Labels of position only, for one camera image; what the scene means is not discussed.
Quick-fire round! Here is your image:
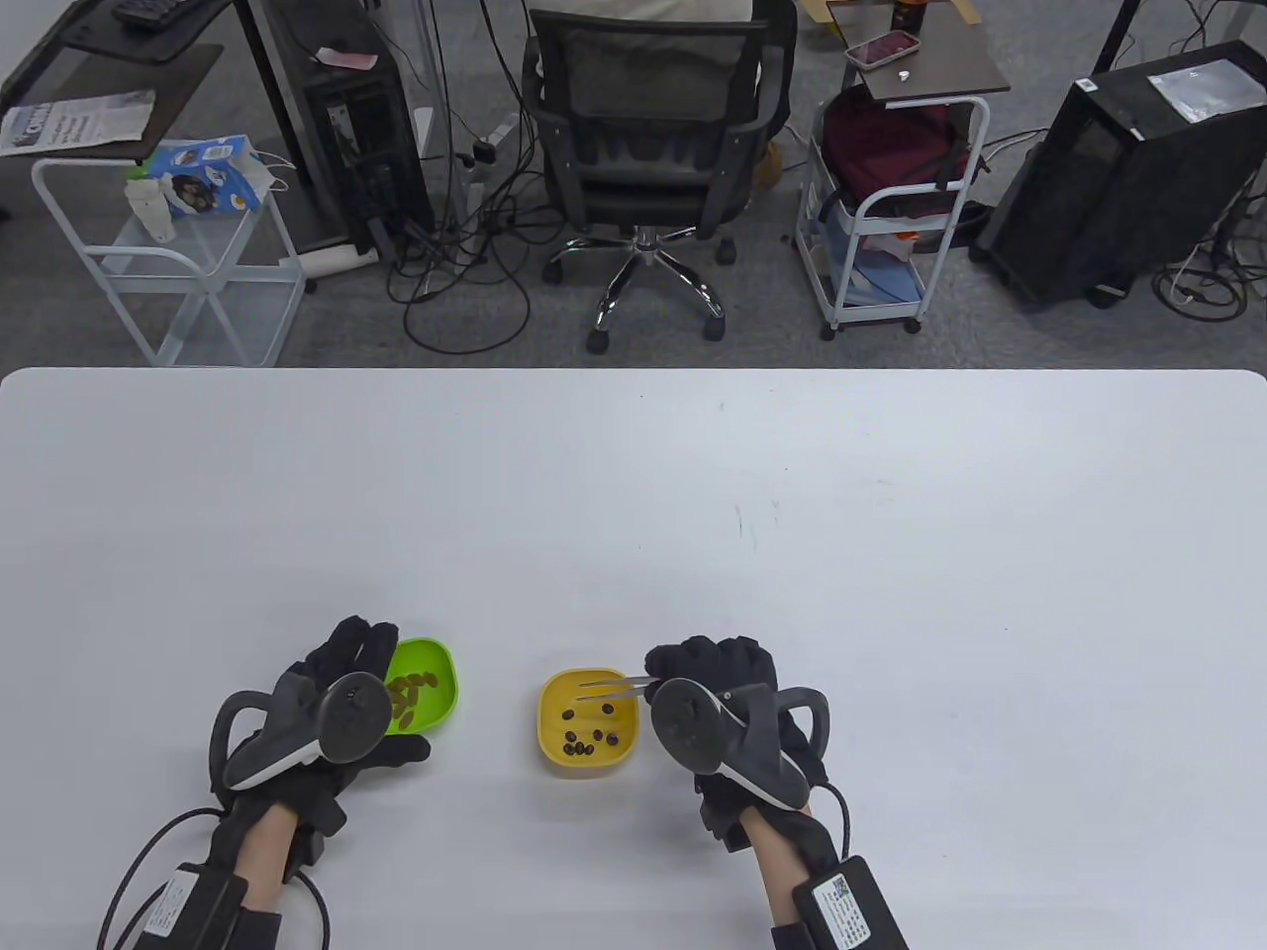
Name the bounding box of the person's right hand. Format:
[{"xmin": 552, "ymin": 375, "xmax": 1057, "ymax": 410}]
[{"xmin": 644, "ymin": 636, "xmax": 830, "ymax": 852}]

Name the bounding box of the person's left hand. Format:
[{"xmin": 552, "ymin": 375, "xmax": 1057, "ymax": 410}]
[{"xmin": 208, "ymin": 617, "xmax": 433, "ymax": 884}]

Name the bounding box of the grey hand controller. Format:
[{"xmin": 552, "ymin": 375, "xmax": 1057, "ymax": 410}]
[
  {"xmin": 648, "ymin": 678, "xmax": 830, "ymax": 810},
  {"xmin": 209, "ymin": 673, "xmax": 393, "ymax": 793}
]

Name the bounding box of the green plastic dish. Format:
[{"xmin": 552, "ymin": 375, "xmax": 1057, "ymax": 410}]
[{"xmin": 381, "ymin": 638, "xmax": 460, "ymax": 736}]

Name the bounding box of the yellow small dish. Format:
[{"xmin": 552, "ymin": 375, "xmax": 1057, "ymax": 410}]
[{"xmin": 537, "ymin": 669, "xmax": 642, "ymax": 769}]

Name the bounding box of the person's right forearm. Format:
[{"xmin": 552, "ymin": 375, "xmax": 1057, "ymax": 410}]
[{"xmin": 744, "ymin": 804, "xmax": 842, "ymax": 950}]

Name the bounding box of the person's left forearm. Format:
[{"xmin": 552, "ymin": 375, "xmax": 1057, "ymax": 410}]
[{"xmin": 213, "ymin": 802, "xmax": 300, "ymax": 950}]

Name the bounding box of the black wrist sensor box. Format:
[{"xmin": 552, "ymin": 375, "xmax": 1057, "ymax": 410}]
[
  {"xmin": 134, "ymin": 863, "xmax": 248, "ymax": 950},
  {"xmin": 792, "ymin": 855, "xmax": 910, "ymax": 950}
]

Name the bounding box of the white translucent shelf cart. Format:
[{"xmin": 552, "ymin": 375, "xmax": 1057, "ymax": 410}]
[{"xmin": 32, "ymin": 153, "xmax": 308, "ymax": 369}]

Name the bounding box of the white power strip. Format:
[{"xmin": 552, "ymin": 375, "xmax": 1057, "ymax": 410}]
[{"xmin": 279, "ymin": 243, "xmax": 381, "ymax": 281}]

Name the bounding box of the white metal trolley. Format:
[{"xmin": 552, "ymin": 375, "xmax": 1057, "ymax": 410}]
[{"xmin": 795, "ymin": 94, "xmax": 991, "ymax": 342}]

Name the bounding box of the blue folded cloth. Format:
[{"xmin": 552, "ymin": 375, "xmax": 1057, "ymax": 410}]
[{"xmin": 841, "ymin": 252, "xmax": 926, "ymax": 308}]

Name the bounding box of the white plastic bottle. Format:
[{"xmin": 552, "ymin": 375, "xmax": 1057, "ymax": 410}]
[{"xmin": 124, "ymin": 168, "xmax": 179, "ymax": 244}]

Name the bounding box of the blue printed box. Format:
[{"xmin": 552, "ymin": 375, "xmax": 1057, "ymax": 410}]
[{"xmin": 146, "ymin": 135, "xmax": 268, "ymax": 221}]

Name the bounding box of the black open computer tower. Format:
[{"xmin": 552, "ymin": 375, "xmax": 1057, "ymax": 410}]
[{"xmin": 259, "ymin": 0, "xmax": 438, "ymax": 263}]

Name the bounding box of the maroon bag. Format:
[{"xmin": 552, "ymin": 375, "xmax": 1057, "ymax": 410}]
[{"xmin": 824, "ymin": 87, "xmax": 981, "ymax": 214}]

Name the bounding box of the black mesh office chair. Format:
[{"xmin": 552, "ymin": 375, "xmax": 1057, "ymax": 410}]
[{"xmin": 522, "ymin": 10, "xmax": 798, "ymax": 355}]

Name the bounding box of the folded newspaper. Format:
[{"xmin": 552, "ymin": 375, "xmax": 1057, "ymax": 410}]
[{"xmin": 0, "ymin": 90, "xmax": 158, "ymax": 158}]

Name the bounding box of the dark brown desk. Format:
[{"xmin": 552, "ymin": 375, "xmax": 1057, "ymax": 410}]
[{"xmin": 0, "ymin": 0, "xmax": 347, "ymax": 260}]

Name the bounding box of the black glossy computer tower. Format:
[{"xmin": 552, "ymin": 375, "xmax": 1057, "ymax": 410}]
[{"xmin": 970, "ymin": 40, "xmax": 1267, "ymax": 313}]

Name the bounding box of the red phone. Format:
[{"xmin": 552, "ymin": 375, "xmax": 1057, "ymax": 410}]
[{"xmin": 844, "ymin": 30, "xmax": 924, "ymax": 72}]

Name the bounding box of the brown trolley top board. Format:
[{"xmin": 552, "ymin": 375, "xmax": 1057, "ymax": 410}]
[{"xmin": 827, "ymin": 0, "xmax": 1013, "ymax": 110}]

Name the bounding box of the beige wooden board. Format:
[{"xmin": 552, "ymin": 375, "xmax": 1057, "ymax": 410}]
[{"xmin": 797, "ymin": 0, "xmax": 986, "ymax": 29}]

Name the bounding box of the black desk leg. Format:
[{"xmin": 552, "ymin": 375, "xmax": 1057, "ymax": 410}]
[{"xmin": 1092, "ymin": 0, "xmax": 1141, "ymax": 76}]

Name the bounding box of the clear plastic bag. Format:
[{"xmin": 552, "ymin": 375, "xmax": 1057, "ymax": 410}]
[{"xmin": 1148, "ymin": 59, "xmax": 1258, "ymax": 125}]

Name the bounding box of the black glove cable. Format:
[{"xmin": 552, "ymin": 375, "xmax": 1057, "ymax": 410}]
[
  {"xmin": 293, "ymin": 871, "xmax": 333, "ymax": 950},
  {"xmin": 817, "ymin": 780, "xmax": 852, "ymax": 862},
  {"xmin": 119, "ymin": 876, "xmax": 179, "ymax": 950},
  {"xmin": 97, "ymin": 808, "xmax": 227, "ymax": 950}
]

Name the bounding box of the tangle of black floor cables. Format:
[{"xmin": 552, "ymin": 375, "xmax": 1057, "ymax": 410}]
[
  {"xmin": 386, "ymin": 0, "xmax": 555, "ymax": 355},
  {"xmin": 1153, "ymin": 168, "xmax": 1267, "ymax": 323}
]

